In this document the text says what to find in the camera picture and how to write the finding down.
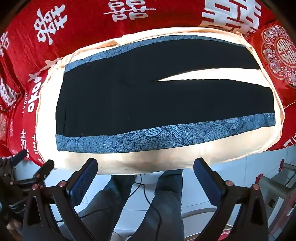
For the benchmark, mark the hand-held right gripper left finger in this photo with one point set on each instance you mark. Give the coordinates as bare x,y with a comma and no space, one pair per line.
81,179

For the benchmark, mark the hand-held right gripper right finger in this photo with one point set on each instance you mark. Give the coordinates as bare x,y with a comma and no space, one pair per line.
209,184

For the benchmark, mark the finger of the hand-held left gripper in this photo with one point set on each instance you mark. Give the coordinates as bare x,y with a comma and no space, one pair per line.
20,156
45,167

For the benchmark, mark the black pants with blue stripes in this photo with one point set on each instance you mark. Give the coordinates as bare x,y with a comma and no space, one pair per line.
161,99

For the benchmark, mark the person's right leg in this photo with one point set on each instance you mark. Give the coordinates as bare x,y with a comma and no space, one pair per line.
165,204

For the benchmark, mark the red embroidered pillow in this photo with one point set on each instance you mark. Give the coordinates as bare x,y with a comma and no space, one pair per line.
278,49

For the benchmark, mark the red printed blanket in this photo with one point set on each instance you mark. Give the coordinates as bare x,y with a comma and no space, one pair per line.
115,23

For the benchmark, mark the grey metal frame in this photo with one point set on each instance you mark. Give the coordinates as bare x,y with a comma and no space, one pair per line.
276,187

